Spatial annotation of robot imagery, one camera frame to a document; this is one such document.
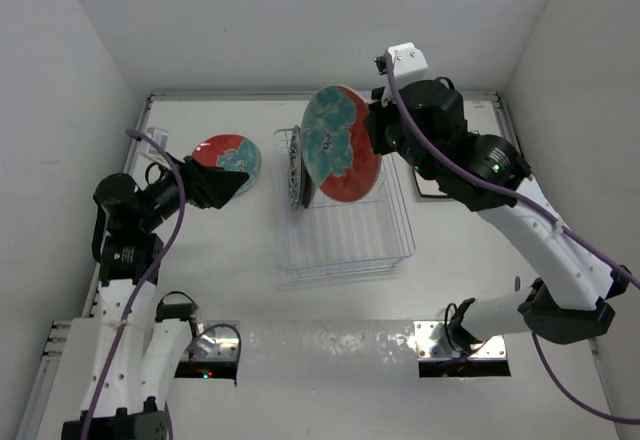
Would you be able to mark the square beige plate black rim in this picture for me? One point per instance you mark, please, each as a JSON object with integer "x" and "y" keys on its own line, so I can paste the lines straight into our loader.
{"x": 430, "y": 187}

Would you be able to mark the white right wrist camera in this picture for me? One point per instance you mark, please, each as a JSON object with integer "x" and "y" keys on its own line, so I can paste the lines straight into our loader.
{"x": 405, "y": 61}

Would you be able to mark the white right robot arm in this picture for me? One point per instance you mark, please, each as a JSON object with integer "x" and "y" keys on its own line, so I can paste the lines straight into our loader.
{"x": 568, "y": 300}

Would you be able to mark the metal base plate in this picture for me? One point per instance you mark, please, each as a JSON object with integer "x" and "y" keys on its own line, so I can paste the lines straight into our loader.
{"x": 215, "y": 341}
{"x": 432, "y": 346}

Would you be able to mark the aluminium table edge rail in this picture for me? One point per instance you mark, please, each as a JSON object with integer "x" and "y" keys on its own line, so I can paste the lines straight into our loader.
{"x": 326, "y": 296}

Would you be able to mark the blue floral white plate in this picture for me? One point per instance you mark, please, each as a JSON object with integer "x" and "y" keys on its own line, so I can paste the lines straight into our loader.
{"x": 299, "y": 181}

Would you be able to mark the small red teal flower plate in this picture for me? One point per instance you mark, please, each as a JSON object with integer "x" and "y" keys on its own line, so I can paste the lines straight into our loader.
{"x": 232, "y": 152}

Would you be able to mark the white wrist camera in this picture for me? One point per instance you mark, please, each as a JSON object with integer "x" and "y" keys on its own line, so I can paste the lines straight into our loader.
{"x": 405, "y": 61}
{"x": 158, "y": 136}

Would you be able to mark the white wire dish rack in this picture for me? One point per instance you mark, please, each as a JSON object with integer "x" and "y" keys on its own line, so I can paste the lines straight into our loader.
{"x": 335, "y": 242}

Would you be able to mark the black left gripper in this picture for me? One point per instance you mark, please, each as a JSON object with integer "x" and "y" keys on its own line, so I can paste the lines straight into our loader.
{"x": 207, "y": 184}

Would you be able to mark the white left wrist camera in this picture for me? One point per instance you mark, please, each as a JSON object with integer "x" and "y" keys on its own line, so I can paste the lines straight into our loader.
{"x": 158, "y": 136}

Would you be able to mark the large red teal flower plate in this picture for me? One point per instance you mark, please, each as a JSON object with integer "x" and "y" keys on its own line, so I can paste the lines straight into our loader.
{"x": 336, "y": 147}

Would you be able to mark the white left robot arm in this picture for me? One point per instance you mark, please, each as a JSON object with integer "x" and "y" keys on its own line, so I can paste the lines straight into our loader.
{"x": 140, "y": 344}

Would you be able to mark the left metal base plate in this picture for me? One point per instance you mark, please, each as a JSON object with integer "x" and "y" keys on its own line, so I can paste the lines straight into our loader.
{"x": 215, "y": 341}

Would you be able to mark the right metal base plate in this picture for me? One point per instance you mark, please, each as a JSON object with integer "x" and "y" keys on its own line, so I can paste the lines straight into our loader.
{"x": 432, "y": 346}

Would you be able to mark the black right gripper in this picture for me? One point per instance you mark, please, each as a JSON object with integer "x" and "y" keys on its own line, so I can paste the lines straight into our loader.
{"x": 377, "y": 111}

